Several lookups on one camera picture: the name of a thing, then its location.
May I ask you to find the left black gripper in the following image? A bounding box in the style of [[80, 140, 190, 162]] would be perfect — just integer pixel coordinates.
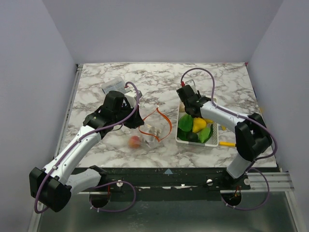
[[113, 102, 145, 129]]

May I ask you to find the orange toy peach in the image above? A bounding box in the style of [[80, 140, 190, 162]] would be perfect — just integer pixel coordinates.
[[128, 135, 140, 148]]

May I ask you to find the white plastic basket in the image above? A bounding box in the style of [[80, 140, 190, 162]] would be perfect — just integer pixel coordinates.
[[175, 106, 219, 147]]

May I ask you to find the clear zip top bag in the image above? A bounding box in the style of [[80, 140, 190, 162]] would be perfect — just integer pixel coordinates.
[[119, 104, 173, 153]]

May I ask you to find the white toy mushroom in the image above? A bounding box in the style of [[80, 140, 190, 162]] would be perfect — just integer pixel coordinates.
[[145, 124, 162, 142]]

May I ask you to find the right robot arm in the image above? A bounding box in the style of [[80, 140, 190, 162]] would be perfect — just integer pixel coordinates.
[[177, 85, 272, 189]]

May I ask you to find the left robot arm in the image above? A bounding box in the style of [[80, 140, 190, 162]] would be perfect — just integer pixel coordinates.
[[29, 91, 144, 212]]

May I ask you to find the beige toy garlic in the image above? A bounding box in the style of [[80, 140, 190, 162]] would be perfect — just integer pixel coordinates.
[[179, 102, 185, 113]]

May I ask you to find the green toy bok choy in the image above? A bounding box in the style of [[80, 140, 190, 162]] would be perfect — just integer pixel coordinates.
[[177, 114, 193, 141]]

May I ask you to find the yellow toy pepper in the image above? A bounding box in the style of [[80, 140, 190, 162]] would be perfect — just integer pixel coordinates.
[[192, 118, 207, 133]]

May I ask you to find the green toy pea pod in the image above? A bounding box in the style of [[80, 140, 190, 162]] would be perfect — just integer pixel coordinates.
[[198, 124, 213, 144]]

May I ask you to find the dark toy avocado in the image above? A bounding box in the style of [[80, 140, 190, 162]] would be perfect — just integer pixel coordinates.
[[186, 132, 199, 143]]

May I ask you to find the yellow marker pen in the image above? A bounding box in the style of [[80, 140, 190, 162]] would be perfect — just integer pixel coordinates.
[[219, 141, 236, 147]]

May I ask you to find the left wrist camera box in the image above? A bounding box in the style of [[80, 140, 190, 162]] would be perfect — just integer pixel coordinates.
[[125, 90, 137, 108]]

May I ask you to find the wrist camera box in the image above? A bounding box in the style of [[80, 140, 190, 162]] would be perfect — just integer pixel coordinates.
[[182, 79, 197, 92], [125, 90, 137, 108]]

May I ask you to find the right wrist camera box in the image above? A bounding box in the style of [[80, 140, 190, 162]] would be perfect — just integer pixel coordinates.
[[182, 79, 197, 92]]

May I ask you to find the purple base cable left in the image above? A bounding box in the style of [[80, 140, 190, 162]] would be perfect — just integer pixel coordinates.
[[90, 178, 138, 213]]

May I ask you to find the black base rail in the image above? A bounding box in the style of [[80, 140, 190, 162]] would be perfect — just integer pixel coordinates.
[[86, 168, 251, 202]]

